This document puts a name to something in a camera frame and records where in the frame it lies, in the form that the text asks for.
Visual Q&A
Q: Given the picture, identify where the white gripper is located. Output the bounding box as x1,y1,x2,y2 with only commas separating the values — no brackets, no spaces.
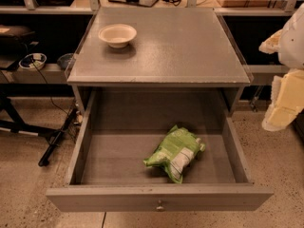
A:
258,4,304,131

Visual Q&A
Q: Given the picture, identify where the green rice chip bag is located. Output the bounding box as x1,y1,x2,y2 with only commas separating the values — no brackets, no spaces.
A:
143,125,205,183

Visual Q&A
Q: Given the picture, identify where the grey cabinet with counter top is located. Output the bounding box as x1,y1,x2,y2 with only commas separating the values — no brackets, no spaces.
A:
64,6,255,116

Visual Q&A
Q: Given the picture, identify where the open grey top drawer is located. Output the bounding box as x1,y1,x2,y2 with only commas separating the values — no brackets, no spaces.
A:
47,88,273,212

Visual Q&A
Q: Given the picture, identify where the metal drawer knob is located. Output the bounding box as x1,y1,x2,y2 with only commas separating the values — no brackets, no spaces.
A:
156,200,165,212

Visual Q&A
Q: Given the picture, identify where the white paper bowl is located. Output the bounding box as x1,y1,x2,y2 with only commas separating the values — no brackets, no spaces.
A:
98,24,137,48

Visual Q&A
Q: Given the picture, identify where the dark round bowl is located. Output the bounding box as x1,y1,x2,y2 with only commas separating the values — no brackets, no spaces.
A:
57,53,74,69

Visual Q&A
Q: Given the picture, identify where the grey shelf rack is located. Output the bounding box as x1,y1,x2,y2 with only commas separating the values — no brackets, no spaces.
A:
0,0,304,86

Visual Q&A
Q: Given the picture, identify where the white bowl with black cable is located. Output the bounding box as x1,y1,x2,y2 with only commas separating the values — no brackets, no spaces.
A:
19,52,47,70

